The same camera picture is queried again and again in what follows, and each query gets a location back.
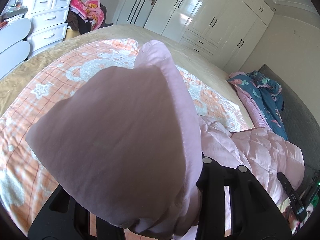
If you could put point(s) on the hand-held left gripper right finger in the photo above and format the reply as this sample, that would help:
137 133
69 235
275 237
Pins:
212 180

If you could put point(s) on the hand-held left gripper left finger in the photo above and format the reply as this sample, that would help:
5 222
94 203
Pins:
75 217

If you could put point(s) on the pink quilted duvet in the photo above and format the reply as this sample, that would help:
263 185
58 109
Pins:
112 130

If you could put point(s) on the dark clothes pile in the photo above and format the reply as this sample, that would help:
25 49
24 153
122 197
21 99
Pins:
75 21

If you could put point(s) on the grey padded headboard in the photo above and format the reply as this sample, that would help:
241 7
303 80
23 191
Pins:
300 130

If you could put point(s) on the blue floral quilt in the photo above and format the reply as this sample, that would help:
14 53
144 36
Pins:
265 95

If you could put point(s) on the bed with beige bedspread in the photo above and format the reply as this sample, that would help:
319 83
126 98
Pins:
175 55

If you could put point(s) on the orange checked printed blanket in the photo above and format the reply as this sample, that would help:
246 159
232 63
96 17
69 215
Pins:
50 85

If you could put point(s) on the white wardrobe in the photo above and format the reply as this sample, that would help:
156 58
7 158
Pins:
200 5

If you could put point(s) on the beige box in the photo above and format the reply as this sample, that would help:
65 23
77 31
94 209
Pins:
71 33

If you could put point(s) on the white door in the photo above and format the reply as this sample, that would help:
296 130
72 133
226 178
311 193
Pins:
125 5

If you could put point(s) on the white drawer chest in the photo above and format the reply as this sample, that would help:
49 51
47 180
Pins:
47 17

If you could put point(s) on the pink cartoon blanket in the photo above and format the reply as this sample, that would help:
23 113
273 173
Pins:
92 10

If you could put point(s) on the stack of books and papers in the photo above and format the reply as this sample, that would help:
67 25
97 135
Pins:
15 12

